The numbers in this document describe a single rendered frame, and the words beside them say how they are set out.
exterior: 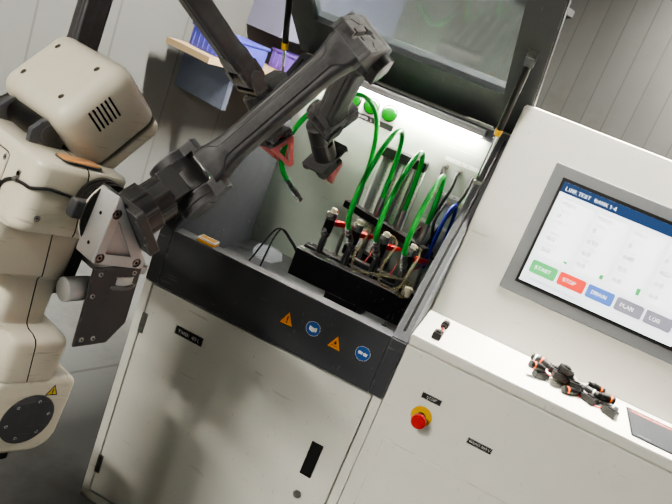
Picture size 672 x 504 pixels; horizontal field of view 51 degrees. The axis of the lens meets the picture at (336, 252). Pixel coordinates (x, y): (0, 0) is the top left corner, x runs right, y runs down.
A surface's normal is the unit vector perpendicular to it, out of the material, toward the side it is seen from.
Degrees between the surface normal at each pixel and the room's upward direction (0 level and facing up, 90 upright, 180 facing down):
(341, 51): 81
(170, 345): 90
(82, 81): 48
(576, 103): 90
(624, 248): 76
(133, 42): 90
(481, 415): 90
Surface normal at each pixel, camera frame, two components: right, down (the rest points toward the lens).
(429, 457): -0.32, 0.18
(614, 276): -0.22, -0.04
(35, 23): 0.71, 0.45
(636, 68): -0.61, 0.02
